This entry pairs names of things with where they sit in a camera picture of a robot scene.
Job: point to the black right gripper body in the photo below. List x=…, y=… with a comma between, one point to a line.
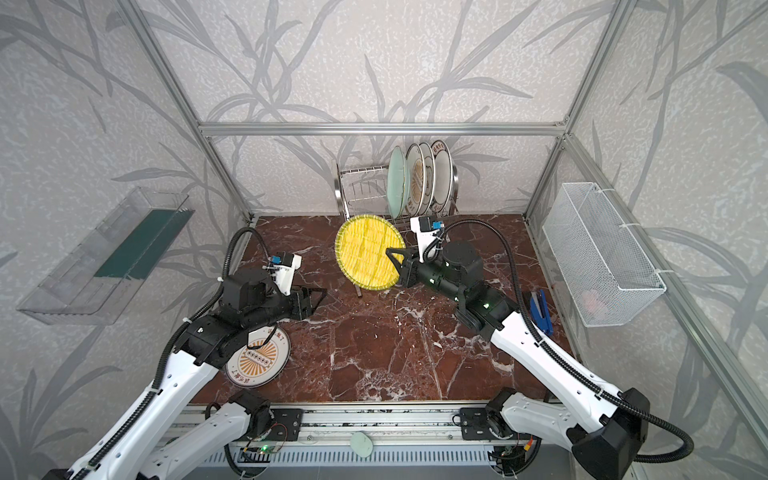
x=411, y=270

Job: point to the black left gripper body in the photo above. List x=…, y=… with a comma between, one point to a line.
x=302, y=303

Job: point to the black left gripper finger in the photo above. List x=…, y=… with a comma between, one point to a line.
x=304, y=312
x=312, y=297

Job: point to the yellow ribbed plate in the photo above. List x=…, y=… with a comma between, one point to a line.
x=360, y=250

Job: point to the orange sunburst plate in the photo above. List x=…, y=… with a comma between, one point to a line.
x=416, y=164
x=262, y=359

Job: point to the light green flower plate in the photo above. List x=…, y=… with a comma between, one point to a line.
x=398, y=183

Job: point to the white plate black quatrefoil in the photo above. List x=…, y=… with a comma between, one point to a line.
x=428, y=178

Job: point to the white plate green text rim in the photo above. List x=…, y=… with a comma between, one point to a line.
x=443, y=177

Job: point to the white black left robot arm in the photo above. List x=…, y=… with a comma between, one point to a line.
x=218, y=333

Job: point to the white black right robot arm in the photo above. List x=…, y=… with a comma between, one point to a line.
x=605, y=429

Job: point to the blue clip tool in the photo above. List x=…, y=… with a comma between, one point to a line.
x=538, y=308

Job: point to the pale green oval puck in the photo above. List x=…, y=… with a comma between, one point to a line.
x=361, y=445

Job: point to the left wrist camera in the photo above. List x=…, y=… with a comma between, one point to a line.
x=282, y=267

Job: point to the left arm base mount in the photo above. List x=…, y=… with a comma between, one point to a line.
x=280, y=425

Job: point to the white wire mesh basket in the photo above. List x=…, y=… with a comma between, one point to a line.
x=609, y=276

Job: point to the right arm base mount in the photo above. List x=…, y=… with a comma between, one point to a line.
x=482, y=424

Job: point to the clear plastic wall shelf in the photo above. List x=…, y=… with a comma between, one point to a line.
x=95, y=282

